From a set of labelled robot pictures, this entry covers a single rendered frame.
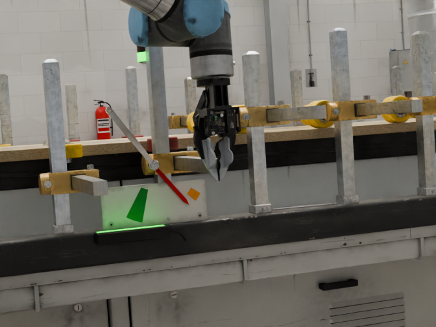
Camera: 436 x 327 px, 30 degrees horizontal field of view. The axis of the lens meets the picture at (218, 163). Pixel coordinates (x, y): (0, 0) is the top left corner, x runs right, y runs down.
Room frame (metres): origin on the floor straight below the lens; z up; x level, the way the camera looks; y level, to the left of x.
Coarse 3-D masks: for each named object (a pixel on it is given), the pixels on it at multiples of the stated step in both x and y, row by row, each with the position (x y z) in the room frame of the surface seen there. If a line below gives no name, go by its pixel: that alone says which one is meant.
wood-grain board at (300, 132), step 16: (272, 128) 2.85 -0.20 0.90; (288, 128) 2.62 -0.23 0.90; (304, 128) 2.42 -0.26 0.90; (320, 128) 2.31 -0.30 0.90; (352, 128) 2.34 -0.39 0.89; (368, 128) 2.36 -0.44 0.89; (384, 128) 2.37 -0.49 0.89; (400, 128) 2.39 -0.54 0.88; (96, 144) 2.10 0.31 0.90; (112, 144) 2.11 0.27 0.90; (128, 144) 2.12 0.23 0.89; (144, 144) 2.14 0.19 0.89; (192, 144) 2.18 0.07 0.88; (0, 160) 2.02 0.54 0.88; (16, 160) 2.03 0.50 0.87
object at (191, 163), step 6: (180, 156) 1.96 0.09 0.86; (186, 156) 1.93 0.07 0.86; (192, 156) 1.91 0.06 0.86; (180, 162) 1.92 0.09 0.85; (186, 162) 1.87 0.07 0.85; (192, 162) 1.83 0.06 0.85; (198, 162) 1.79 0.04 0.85; (216, 162) 1.72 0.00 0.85; (180, 168) 1.92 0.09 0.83; (186, 168) 1.87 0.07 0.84; (192, 168) 1.83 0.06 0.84; (198, 168) 1.79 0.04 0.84; (204, 168) 1.75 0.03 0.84
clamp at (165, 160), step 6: (156, 156) 1.95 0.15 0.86; (162, 156) 1.96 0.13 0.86; (168, 156) 1.96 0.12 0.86; (174, 156) 1.97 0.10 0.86; (198, 156) 1.99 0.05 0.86; (144, 162) 1.96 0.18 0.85; (162, 162) 1.96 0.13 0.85; (168, 162) 1.96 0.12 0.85; (174, 162) 1.97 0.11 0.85; (144, 168) 1.96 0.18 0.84; (162, 168) 1.96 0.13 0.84; (168, 168) 1.96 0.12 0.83; (174, 168) 1.97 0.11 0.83; (144, 174) 1.97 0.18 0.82; (150, 174) 1.96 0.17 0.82; (156, 174) 1.95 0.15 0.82
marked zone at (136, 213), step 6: (144, 192) 1.94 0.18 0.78; (138, 198) 1.93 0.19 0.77; (144, 198) 1.94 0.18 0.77; (132, 204) 1.93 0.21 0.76; (138, 204) 1.93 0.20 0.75; (144, 204) 1.94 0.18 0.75; (132, 210) 1.93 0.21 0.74; (138, 210) 1.93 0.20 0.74; (144, 210) 1.94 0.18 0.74; (132, 216) 1.93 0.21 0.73; (138, 216) 1.93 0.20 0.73
